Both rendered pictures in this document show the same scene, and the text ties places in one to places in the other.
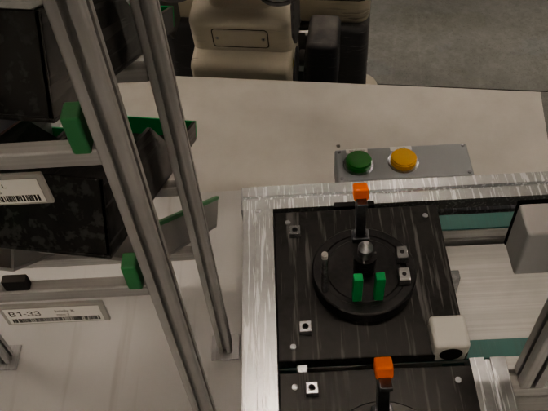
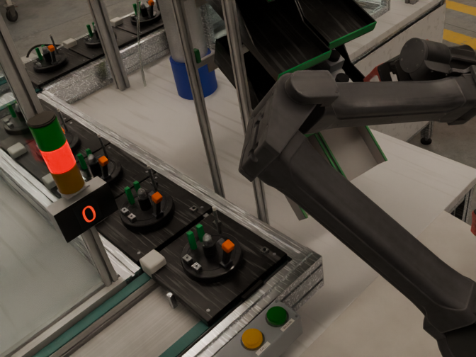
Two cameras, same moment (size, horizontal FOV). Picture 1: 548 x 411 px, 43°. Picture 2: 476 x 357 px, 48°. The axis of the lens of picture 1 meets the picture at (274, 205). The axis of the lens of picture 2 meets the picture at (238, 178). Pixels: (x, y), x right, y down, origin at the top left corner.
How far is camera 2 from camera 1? 1.36 m
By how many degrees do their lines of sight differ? 84
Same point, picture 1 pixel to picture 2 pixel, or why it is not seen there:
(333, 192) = (273, 290)
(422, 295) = (178, 271)
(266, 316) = (240, 220)
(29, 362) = not seen: hidden behind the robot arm
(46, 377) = not seen: hidden behind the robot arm
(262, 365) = (224, 210)
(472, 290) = (164, 318)
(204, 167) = (393, 295)
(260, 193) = (308, 261)
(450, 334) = (150, 256)
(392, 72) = not seen: outside the picture
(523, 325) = (128, 320)
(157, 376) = (280, 209)
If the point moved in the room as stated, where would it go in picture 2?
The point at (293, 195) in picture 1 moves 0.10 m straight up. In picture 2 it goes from (292, 273) to (287, 242)
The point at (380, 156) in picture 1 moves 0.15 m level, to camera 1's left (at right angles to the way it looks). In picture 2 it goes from (270, 333) to (316, 285)
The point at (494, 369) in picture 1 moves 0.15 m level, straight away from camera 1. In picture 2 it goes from (126, 271) to (129, 324)
